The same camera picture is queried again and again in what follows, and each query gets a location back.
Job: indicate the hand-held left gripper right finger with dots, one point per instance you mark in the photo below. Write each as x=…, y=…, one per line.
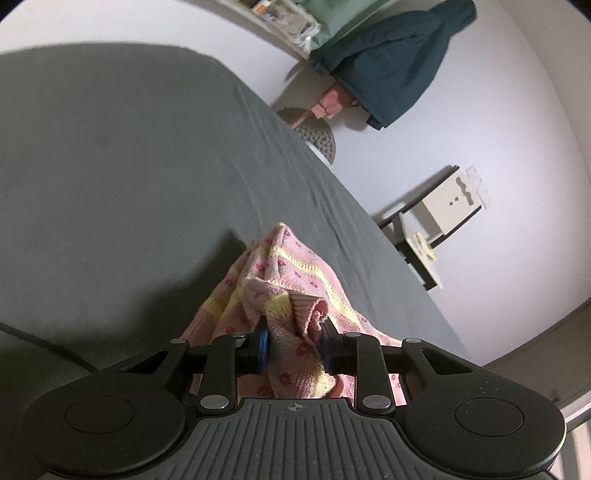
x=328, y=350

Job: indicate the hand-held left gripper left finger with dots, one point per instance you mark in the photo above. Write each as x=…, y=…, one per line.
x=262, y=346

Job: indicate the pink striped knit sweater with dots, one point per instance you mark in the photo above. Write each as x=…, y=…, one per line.
x=295, y=277

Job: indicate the yellow item on chair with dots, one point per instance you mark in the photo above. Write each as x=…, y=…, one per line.
x=425, y=247

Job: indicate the white and black chair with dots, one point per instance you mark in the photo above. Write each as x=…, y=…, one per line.
x=445, y=210

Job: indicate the grey round bumpy cushion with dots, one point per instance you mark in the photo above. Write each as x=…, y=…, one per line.
x=318, y=136

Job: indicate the pink hanging garment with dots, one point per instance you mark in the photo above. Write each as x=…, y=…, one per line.
x=330, y=104

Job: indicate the dark teal jacket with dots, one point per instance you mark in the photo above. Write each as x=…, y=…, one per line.
x=397, y=60

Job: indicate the clear storage pouch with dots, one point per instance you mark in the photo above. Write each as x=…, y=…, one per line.
x=291, y=23

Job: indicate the green curtain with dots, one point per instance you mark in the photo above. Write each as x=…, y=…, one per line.
x=341, y=18

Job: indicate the white wall socket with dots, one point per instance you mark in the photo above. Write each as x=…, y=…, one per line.
x=478, y=184

